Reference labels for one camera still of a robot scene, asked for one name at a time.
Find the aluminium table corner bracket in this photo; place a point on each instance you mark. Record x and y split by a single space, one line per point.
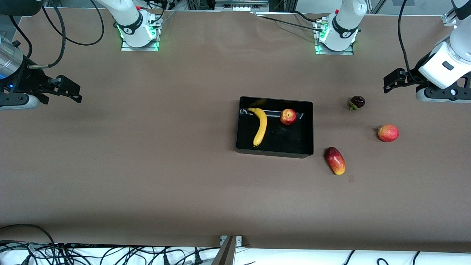
449 20

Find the red yellow apple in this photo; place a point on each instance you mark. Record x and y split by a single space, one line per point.
288 117

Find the black plastic box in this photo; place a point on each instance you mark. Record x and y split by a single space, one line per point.
290 143

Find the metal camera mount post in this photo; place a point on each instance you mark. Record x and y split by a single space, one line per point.
226 254

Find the yellow banana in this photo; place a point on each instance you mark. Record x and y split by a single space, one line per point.
262 127

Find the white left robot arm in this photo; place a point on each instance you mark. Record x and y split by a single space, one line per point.
344 22

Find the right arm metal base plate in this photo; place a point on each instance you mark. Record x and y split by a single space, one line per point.
128 48

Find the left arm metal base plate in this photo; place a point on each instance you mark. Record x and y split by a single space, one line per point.
346 52

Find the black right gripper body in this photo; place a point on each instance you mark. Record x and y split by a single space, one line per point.
27 79

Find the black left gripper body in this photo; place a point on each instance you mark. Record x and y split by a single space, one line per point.
414 76

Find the red yellow peach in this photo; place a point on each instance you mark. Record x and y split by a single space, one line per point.
388 133

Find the dark purple mangosteen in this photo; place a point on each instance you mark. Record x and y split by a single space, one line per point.
358 101

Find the red yellow mango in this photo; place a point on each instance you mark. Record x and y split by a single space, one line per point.
335 161

